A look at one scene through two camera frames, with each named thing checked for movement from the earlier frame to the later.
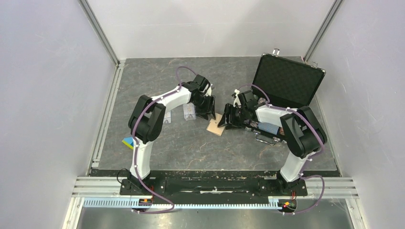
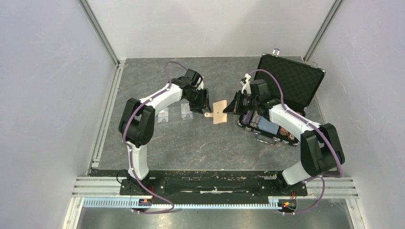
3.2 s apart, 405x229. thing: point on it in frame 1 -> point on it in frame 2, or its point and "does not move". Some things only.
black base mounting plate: [270, 187] does not move
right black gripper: [229, 109] -> [235, 107]
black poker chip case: [283, 82] does not move
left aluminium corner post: [99, 31] does not move
